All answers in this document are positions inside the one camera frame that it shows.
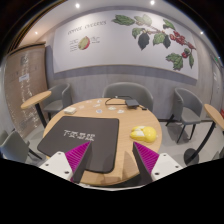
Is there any small wooden table left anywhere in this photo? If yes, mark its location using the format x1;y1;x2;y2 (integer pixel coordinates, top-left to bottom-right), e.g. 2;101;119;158
21;91;51;127

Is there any black device box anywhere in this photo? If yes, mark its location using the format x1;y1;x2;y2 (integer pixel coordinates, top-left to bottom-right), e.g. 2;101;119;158
125;99;139;108

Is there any small wooden table right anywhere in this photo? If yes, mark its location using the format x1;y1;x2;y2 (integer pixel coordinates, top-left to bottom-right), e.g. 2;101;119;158
183;103;224;166

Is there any grey chair behind table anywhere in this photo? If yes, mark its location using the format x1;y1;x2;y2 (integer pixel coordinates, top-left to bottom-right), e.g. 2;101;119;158
103;82;153;111

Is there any small white box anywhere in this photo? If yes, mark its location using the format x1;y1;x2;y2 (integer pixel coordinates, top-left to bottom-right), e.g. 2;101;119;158
63;107;77;115

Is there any small wooden table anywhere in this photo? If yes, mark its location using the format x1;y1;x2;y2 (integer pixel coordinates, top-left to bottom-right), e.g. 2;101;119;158
21;91;51;127
183;103;224;166

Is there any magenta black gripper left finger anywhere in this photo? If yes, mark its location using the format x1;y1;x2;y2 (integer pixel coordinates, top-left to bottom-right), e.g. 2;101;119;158
39;141;93;184

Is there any grey chair right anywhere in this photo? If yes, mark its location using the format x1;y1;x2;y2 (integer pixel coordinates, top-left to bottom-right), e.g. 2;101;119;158
167;87;203;140

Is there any black cable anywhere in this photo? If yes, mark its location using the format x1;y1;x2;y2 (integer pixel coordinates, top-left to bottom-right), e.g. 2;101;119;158
104;95;148;111

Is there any grey chair left back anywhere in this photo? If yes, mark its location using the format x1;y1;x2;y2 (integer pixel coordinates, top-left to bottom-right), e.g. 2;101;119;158
43;83;72;117

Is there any coffee plant wall poster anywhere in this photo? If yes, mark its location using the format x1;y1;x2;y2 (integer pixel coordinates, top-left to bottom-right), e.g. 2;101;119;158
53;10;198;79

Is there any grey chair near left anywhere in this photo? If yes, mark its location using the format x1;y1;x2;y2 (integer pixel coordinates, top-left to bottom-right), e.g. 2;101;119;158
0;131;41;163

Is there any round wooden table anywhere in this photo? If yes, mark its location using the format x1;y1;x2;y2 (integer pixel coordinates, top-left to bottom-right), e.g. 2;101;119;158
42;97;163;187

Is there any yellow computer mouse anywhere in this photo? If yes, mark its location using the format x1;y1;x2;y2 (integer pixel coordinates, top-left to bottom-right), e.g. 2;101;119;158
130;126;157;143

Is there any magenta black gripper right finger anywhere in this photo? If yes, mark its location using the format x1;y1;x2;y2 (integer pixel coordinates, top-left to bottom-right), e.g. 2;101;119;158
132;141;183;185

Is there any black mouse pad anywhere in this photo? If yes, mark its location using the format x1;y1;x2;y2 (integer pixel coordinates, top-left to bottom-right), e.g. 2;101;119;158
38;116;119;173

